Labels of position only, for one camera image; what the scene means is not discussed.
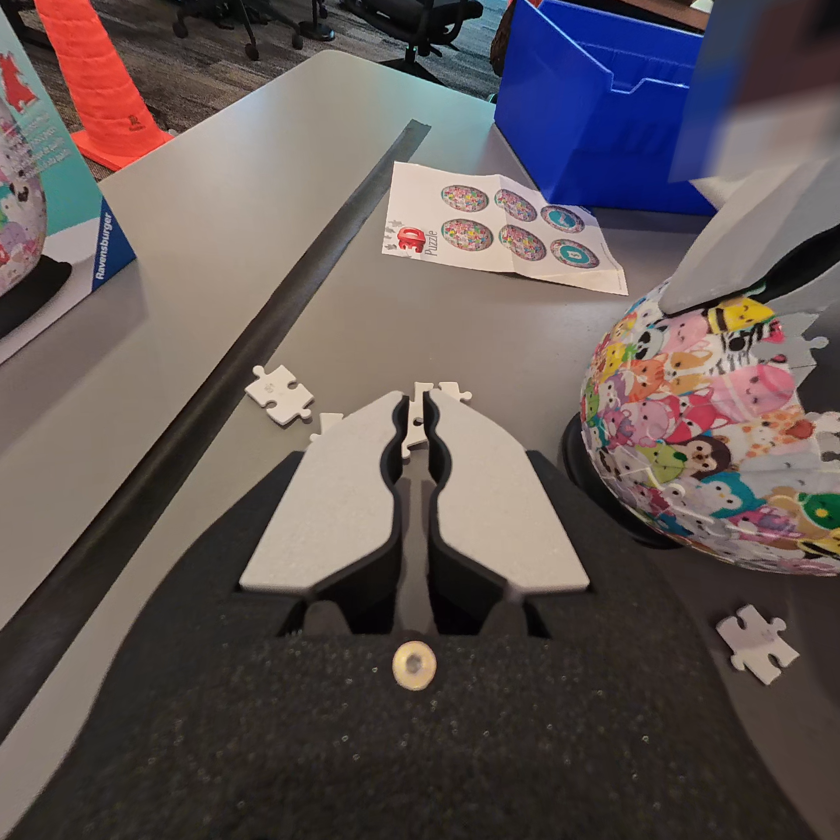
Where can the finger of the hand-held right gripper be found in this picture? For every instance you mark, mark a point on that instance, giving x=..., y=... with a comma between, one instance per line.
x=754, y=249

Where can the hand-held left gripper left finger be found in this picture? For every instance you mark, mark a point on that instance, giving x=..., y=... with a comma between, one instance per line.
x=328, y=512

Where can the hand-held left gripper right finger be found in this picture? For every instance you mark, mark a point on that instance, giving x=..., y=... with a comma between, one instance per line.
x=505, y=518

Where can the black ball stand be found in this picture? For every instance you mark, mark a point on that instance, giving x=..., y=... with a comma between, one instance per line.
x=581, y=459

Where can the colourful puzzle ball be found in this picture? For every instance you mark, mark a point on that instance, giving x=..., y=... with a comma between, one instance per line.
x=689, y=407

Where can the folded puzzle instruction leaflet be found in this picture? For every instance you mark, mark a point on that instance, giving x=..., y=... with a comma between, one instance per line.
x=407, y=197

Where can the teal puzzle box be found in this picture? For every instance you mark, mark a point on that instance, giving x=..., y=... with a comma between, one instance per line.
x=59, y=197

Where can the blue plastic bin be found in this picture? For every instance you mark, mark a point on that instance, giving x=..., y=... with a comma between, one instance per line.
x=577, y=118

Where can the black office chair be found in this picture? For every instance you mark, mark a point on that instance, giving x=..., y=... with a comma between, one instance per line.
x=251, y=33
x=426, y=13

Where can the orange traffic cone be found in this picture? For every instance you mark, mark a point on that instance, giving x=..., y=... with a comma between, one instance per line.
x=98, y=85

